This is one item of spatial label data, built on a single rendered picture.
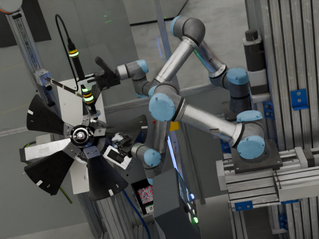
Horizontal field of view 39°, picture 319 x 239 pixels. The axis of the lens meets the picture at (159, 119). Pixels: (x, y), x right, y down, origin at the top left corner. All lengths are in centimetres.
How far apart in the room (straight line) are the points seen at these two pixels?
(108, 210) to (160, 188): 109
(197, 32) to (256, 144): 68
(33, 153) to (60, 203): 107
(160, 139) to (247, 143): 46
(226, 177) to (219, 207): 137
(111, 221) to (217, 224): 90
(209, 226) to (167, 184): 167
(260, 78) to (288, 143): 37
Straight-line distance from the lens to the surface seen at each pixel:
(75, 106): 276
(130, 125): 244
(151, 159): 209
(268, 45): 214
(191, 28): 232
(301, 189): 218
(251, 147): 198
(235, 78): 253
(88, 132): 241
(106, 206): 284
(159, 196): 178
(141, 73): 232
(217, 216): 351
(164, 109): 191
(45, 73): 287
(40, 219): 381
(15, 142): 342
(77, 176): 269
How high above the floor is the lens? 230
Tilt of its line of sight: 27 degrees down
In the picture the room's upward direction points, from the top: 15 degrees counter-clockwise
